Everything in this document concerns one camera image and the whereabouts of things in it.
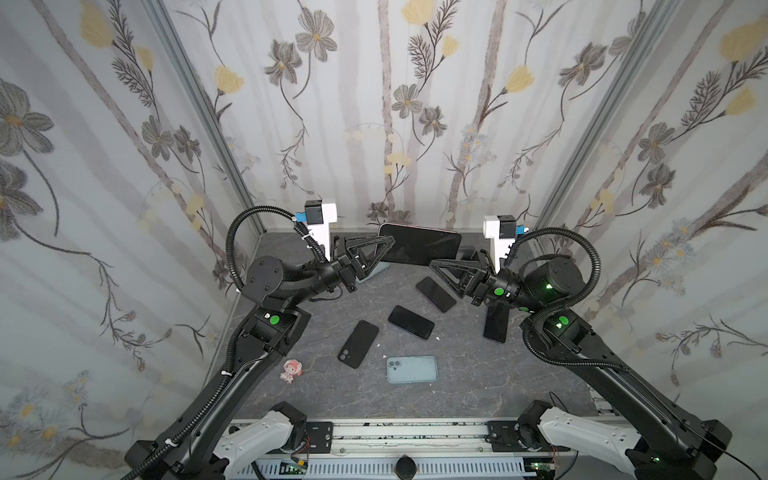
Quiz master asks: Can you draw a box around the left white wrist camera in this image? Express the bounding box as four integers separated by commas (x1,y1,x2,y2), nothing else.
296,200,338,259

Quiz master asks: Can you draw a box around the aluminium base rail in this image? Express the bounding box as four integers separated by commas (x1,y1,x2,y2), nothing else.
221,416,637,480

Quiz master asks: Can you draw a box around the black mounting plate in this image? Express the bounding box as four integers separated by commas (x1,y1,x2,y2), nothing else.
485,420,555,453
301,421,334,455

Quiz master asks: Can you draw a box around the black phone blue edge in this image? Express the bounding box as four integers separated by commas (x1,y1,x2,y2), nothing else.
416,277,457,313
388,305,435,340

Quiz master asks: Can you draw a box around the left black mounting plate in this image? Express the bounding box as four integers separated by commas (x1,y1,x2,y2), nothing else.
301,421,334,455

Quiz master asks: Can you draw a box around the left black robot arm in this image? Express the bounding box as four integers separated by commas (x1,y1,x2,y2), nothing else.
125,205,395,479

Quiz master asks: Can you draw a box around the black phone blue edge far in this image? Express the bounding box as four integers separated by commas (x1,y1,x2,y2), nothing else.
416,277,457,313

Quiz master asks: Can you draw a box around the light blue case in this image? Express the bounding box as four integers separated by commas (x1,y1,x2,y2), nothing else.
359,262,390,283
385,356,438,385

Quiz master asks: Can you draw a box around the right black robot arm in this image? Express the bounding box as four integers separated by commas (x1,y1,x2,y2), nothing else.
430,227,732,479

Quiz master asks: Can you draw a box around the black knob on rail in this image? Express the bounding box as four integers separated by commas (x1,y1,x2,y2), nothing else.
393,455,418,480

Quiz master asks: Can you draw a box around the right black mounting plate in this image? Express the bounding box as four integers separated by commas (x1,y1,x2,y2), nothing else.
485,420,555,453

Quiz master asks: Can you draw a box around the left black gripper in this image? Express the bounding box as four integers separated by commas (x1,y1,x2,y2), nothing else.
281,236,386,310

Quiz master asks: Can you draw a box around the black phone case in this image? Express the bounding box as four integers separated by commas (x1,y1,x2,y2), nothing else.
337,320,379,369

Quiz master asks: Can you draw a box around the black phone blue edge middle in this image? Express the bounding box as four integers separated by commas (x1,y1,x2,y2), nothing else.
388,305,435,340

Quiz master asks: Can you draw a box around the small pink figurine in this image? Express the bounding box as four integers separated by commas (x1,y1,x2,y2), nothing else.
280,359,303,384

